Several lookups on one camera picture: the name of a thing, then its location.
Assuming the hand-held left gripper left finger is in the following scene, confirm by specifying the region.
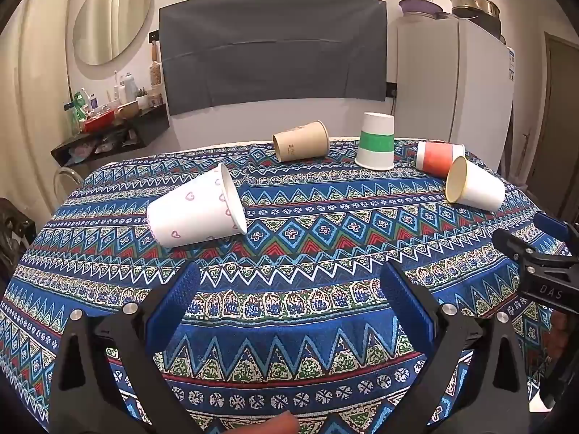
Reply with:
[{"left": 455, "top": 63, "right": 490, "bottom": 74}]
[{"left": 49, "top": 261, "right": 202, "bottom": 434}]

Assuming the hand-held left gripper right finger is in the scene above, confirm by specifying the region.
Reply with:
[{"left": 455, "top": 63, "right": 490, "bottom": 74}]
[{"left": 381, "top": 262, "right": 537, "bottom": 434}]

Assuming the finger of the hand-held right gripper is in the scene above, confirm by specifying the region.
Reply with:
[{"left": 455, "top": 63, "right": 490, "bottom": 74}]
[
  {"left": 491, "top": 229, "right": 535, "bottom": 264},
  {"left": 533, "top": 212, "right": 579, "bottom": 244}
]

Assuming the white cup with pink hearts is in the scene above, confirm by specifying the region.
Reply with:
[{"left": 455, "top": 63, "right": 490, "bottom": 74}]
[{"left": 146, "top": 163, "right": 248, "bottom": 248}]

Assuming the white cup with yellow inside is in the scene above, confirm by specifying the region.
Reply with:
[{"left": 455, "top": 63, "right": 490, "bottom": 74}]
[{"left": 445, "top": 156, "right": 506, "bottom": 212}]

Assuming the orange and white paper cup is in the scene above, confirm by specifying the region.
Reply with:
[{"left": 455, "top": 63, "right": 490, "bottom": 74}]
[{"left": 416, "top": 141, "right": 466, "bottom": 177}]

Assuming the white cup with green band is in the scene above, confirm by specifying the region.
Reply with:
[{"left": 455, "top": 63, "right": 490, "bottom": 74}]
[{"left": 354, "top": 112, "right": 396, "bottom": 171}]

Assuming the brown paper cup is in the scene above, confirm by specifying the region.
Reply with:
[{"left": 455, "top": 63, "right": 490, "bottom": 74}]
[{"left": 272, "top": 120, "right": 331, "bottom": 162}]

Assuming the person's left hand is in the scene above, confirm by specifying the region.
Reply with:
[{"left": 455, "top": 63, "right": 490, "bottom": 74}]
[{"left": 250, "top": 411, "right": 300, "bottom": 434}]

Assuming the brown door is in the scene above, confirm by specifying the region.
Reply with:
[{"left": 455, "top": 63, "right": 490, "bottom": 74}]
[{"left": 543, "top": 31, "right": 579, "bottom": 227}]

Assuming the blue patterned tablecloth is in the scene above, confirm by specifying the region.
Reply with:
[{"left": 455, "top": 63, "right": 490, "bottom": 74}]
[{"left": 0, "top": 138, "right": 571, "bottom": 434}]

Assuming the white refrigerator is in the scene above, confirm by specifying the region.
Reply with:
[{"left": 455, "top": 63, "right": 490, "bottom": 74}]
[{"left": 394, "top": 17, "right": 516, "bottom": 177}]

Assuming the metal chair back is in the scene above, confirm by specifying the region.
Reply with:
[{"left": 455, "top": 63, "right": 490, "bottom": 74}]
[{"left": 53, "top": 166, "right": 85, "bottom": 211}]

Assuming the black bag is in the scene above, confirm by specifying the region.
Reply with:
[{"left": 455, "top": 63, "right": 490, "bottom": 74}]
[{"left": 0, "top": 197, "right": 37, "bottom": 281}]

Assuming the red plastic basket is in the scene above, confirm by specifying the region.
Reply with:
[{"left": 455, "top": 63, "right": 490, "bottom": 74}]
[{"left": 83, "top": 111, "right": 116, "bottom": 133}]

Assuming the green plastic bottle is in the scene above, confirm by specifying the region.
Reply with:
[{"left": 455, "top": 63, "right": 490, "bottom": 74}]
[{"left": 71, "top": 92, "right": 90, "bottom": 134}]

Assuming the steel pot with lid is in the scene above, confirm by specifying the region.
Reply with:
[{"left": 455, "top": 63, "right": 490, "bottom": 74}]
[{"left": 450, "top": 0, "right": 506, "bottom": 39}]

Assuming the wooden hairbrush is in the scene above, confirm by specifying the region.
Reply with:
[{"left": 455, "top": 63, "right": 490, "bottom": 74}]
[{"left": 149, "top": 41, "right": 162, "bottom": 88}]

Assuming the purple plastic basin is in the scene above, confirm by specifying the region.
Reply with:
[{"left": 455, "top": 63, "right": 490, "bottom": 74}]
[{"left": 399, "top": 0, "right": 444, "bottom": 21}]

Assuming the dark grey cloth cover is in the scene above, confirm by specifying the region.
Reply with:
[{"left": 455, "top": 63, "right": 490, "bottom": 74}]
[{"left": 158, "top": 0, "right": 389, "bottom": 116}]

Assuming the black wall shelf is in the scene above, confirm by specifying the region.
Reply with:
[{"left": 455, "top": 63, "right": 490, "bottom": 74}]
[{"left": 51, "top": 104, "right": 170, "bottom": 166}]

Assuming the oval wall mirror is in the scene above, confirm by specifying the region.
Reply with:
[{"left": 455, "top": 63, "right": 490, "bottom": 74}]
[{"left": 72, "top": 0, "right": 155, "bottom": 66}]

